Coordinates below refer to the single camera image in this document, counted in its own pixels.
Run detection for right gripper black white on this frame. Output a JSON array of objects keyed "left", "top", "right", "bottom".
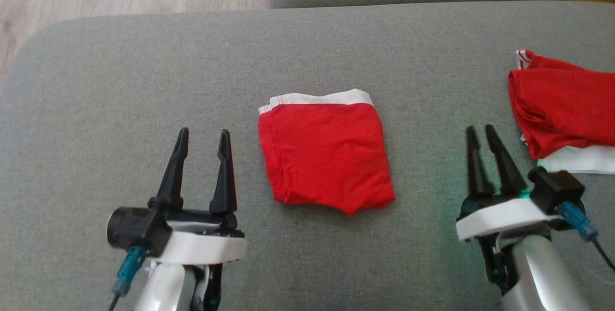
[{"left": 455, "top": 124, "right": 563, "bottom": 243}]

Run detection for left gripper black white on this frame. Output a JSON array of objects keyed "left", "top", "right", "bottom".
[{"left": 148, "top": 127, "right": 247, "bottom": 265}]

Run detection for red white printed jersey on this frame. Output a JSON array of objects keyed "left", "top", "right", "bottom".
[{"left": 508, "top": 50, "right": 615, "bottom": 175}]

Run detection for red white shorts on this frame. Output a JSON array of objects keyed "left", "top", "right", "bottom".
[{"left": 258, "top": 88, "right": 396, "bottom": 216}]

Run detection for right camera cable teal plug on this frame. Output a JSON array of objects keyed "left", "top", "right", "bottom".
[{"left": 557, "top": 201, "right": 615, "bottom": 273}]

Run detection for camera cable teal plug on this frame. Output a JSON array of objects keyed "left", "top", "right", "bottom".
[
  {"left": 108, "top": 246, "right": 148, "bottom": 311},
  {"left": 557, "top": 201, "right": 615, "bottom": 273}
]

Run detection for left camera cable teal plug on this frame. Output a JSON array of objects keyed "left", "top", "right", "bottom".
[{"left": 108, "top": 246, "right": 148, "bottom": 311}]

